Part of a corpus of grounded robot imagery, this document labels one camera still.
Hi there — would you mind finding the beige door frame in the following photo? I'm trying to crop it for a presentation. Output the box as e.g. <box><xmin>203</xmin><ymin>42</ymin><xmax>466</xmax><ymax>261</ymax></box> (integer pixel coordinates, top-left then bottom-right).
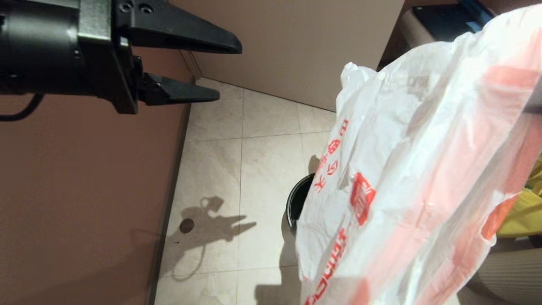
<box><xmin>180</xmin><ymin>50</ymin><xmax>203</xmax><ymax>81</ymax></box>

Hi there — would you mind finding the yellow bag with black handle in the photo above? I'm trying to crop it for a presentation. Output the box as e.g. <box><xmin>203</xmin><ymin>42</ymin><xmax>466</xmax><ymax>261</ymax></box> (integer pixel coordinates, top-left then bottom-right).
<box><xmin>495</xmin><ymin>156</ymin><xmax>542</xmax><ymax>238</ymax></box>

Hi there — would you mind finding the white red-printed plastic bag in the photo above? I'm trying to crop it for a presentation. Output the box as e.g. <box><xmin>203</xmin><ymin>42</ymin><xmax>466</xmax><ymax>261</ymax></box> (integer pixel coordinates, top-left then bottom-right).
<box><xmin>295</xmin><ymin>3</ymin><xmax>542</xmax><ymax>305</ymax></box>

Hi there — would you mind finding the beige door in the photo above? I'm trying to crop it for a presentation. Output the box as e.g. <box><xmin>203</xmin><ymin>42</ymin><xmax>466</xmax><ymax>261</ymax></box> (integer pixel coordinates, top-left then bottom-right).
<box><xmin>171</xmin><ymin>0</ymin><xmax>406</xmax><ymax>113</ymax></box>

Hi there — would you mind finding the cream striped bench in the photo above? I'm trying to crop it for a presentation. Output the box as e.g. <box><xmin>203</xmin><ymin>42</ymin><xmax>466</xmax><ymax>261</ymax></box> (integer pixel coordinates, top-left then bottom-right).
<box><xmin>379</xmin><ymin>8</ymin><xmax>458</xmax><ymax>70</ymax></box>

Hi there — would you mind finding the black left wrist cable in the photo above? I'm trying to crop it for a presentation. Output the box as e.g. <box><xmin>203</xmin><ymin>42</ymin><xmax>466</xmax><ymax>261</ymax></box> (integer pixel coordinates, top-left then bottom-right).
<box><xmin>0</xmin><ymin>94</ymin><xmax>45</xmax><ymax>123</ymax></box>

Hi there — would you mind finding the beige striped stool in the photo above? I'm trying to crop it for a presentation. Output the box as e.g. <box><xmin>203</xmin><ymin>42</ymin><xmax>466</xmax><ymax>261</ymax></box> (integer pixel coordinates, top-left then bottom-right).
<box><xmin>465</xmin><ymin>248</ymin><xmax>542</xmax><ymax>305</ymax></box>

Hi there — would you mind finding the black round trash bin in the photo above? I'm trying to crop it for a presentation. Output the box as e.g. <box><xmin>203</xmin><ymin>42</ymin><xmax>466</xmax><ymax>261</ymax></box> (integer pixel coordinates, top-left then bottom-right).
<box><xmin>286</xmin><ymin>173</ymin><xmax>316</xmax><ymax>233</ymax></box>

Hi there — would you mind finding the dark blue laptop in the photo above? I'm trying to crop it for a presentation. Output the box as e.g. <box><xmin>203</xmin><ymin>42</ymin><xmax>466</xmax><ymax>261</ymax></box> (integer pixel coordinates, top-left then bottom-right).
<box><xmin>412</xmin><ymin>0</ymin><xmax>495</xmax><ymax>43</ymax></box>

